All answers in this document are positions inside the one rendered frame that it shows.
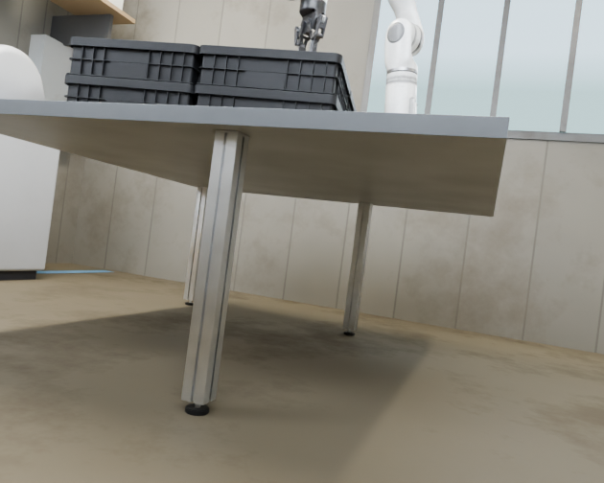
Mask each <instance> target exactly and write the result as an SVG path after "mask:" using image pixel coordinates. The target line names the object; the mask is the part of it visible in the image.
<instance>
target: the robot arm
mask: <svg viewBox="0 0 604 483"><path fill-rule="evenodd" d="M387 1H388V3H389V5H390V7H391V9H392V10H393V12H394V14H395V17H396V19H395V20H394V21H393V22H392V23H391V24H390V25H389V26H388V28H387V31H386V34H385V39H384V65H385V69H386V87H385V103H384V112H385V113H412V114H416V112H417V102H416V93H417V77H418V67H417V64H416V63H415V61H414V60H413V57H415V56H416V55H418V54H419V53H420V51H421V50H422V48H423V45H424V40H425V36H424V31H423V27H422V24H421V21H420V17H419V14H418V11H417V6H416V0H387ZM326 6H327V0H300V8H299V13H300V15H301V16H302V21H301V26H299V27H297V26H295V28H294V45H295V46H297V47H298V51H306V46H307V43H308V41H309V40H311V41H310V46H309V51H312V52H316V49H317V43H318V42H319V40H320V38H323V36H324V33H325V29H326V25H327V21H328V16H325V13H326ZM320 29H321V33H320ZM304 35H307V36H304ZM303 39H305V41H304V44H303ZM297 40H298V42H297Z"/></svg>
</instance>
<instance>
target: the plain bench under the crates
mask: <svg viewBox="0 0 604 483"><path fill-rule="evenodd" d="M509 119H510V118H509V117H493V116H466V115H439V114H412V113H385V112H358V111H332V110H305V109H279V108H252V107H225V106H198V105H171V104H144V103H92V102H65V101H38V100H11V99H0V134H2V135H6V136H10V137H12V138H16V139H20V140H24V141H27V142H31V143H35V144H38V145H41V146H45V147H48V148H52V149H56V150H62V151H66V152H69V153H73V154H76V155H79V156H83V157H87V158H91V159H94V160H98V161H102V162H105V163H108V164H112V165H115V166H119V167H123V168H126V169H130V170H134V171H137V172H140V173H146V174H150V175H154V176H157V177H161V178H165V179H169V180H172V181H175V182H179V183H182V184H186V185H190V186H193V187H197V200H196V208H195V215H194V222H193V230H192V237H191V245H190V252H189V260H188V267H187V275H186V282H185V289H184V297H183V299H186V300H189V302H185V305H188V306H193V312H192V320H191V327H190V334H189V342H188V350H187V356H186V364H185V372H184V380H183V386H182V394H181V400H183V401H187V402H194V403H189V404H187V405H186V406H185V412H186V413H187V414H190V415H194V416H204V415H206V414H208V413H209V407H208V406H207V405H206V404H207V403H209V402H211V401H213V400H215V399H216V395H217V387H218V379H219V371H220V365H221V350H222V342H223V336H224V328H225V320H226V313H227V306H228V298H229V290H230V283H231V275H232V268H233V261H234V253H235V245H236V239H237V231H238V223H239V215H240V209H241V201H242V193H249V194H259V195H269V196H287V197H297V198H307V199H317V200H327V201H336V202H347V203H357V204H358V205H359V208H358V215H357V222H356V230H355V237H354V245H353V252H352V260H351V267H350V275H349V283H348V289H347V297H346V305H345V313H344V319H343V327H342V329H348V332H347V331H345V332H343V333H344V334H346V335H355V333H353V332H351V330H353V331H354V330H356V329H357V327H358V320H359V312H360V299H361V291H362V283H363V275H364V269H365V261H366V253H367V245H368V238H369V231H370V223H371V216H372V208H373V205H376V206H385V207H396V208H406V209H415V210H425V211H434V212H445V213H455V214H464V215H474V216H484V217H493V216H494V212H495V206H496V200H497V195H498V189H499V179H500V174H501V168H502V162H503V157H504V152H505V146H506V141H507V134H508V127H509ZM192 301H194V303H193V302H192Z"/></svg>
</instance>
